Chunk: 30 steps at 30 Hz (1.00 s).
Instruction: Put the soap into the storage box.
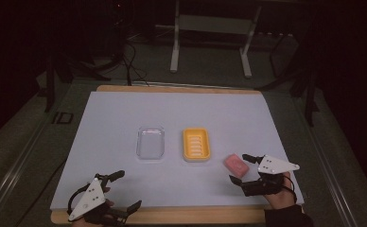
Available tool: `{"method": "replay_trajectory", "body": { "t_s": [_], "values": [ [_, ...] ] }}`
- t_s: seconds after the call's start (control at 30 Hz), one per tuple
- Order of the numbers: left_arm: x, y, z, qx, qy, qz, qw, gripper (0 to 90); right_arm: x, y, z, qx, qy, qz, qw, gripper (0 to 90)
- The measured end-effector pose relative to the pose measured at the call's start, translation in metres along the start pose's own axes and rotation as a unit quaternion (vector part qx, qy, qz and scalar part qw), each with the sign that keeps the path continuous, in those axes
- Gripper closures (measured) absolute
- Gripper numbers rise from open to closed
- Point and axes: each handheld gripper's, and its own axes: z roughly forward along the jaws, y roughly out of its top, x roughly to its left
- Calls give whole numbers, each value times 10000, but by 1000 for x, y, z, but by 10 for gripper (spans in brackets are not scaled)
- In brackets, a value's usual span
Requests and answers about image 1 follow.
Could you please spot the yellow soap dish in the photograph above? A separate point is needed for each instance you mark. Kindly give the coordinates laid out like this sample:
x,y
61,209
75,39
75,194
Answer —
x,y
196,144

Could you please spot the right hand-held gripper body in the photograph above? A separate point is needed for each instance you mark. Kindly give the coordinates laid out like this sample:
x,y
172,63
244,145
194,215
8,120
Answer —
x,y
271,166

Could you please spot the black tripod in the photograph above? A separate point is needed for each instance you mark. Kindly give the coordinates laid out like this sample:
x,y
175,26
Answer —
x,y
307,85

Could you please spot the person's left hand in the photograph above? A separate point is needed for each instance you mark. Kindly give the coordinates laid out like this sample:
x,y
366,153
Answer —
x,y
108,204

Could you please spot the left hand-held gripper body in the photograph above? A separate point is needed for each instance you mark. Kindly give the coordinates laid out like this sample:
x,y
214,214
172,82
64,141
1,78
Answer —
x,y
90,195

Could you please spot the white metal stand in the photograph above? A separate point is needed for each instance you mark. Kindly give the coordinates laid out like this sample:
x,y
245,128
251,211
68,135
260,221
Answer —
x,y
210,24

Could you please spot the clear plastic container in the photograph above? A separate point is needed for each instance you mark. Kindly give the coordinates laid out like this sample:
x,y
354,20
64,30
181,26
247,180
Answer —
x,y
150,143

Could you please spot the pink soap bar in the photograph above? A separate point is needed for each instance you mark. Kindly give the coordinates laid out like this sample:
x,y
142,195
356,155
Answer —
x,y
236,165

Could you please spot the person's right hand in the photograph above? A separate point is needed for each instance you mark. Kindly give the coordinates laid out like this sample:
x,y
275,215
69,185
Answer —
x,y
281,198

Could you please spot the black stand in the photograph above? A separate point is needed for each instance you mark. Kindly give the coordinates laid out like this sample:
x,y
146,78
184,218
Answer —
x,y
56,75

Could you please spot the aluminium rail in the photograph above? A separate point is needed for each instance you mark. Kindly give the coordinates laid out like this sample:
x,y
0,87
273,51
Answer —
x,y
331,176
13,176

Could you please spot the white table mat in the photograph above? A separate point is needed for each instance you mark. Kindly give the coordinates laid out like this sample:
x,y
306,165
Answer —
x,y
115,126

